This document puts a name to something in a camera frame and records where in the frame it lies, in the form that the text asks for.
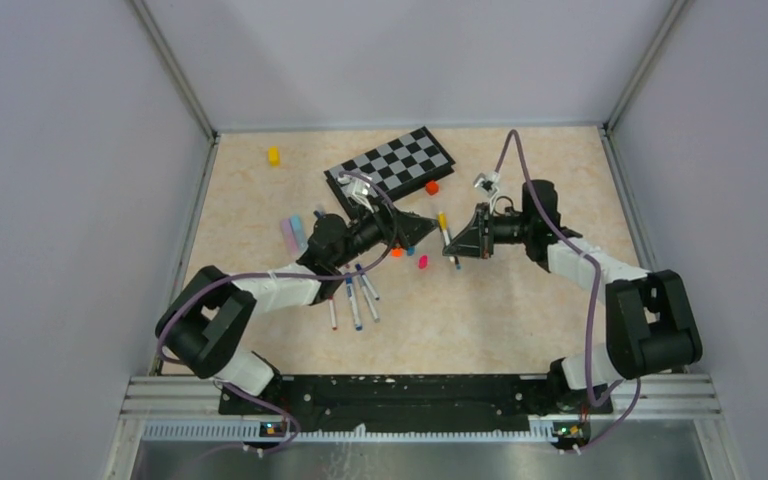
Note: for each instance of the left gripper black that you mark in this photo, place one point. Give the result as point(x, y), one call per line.
point(408, 227)

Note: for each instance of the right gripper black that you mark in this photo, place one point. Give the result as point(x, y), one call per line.
point(473, 241)

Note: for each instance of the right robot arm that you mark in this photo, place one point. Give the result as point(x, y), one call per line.
point(640, 322)

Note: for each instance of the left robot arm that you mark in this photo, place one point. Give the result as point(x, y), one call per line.
point(203, 327)

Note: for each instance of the orange red cube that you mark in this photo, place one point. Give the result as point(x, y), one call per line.
point(432, 188)

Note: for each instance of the black and grey chessboard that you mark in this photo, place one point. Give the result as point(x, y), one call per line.
point(400, 167)

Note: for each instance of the white marker grey cap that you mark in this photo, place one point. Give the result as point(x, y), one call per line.
point(369, 293)

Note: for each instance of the blue capped whiteboard marker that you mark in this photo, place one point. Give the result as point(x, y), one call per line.
point(333, 314)

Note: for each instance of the white marker blue cap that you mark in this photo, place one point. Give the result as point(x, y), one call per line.
point(354, 306)

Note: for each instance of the light blue eraser block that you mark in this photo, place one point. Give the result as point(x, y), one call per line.
point(298, 230)

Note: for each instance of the pink eraser block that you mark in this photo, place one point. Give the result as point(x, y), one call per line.
point(289, 238)

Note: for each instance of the yellow block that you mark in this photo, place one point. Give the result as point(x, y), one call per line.
point(274, 156)

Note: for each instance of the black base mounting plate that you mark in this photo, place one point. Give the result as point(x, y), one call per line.
point(423, 403)

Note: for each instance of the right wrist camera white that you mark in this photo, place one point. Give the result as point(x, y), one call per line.
point(487, 183)

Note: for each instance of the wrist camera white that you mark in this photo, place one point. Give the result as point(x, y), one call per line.
point(356, 188)
point(487, 183)

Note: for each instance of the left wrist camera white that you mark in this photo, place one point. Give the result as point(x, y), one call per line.
point(356, 188)

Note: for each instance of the aluminium frame rail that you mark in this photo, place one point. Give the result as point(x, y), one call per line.
point(666, 426)

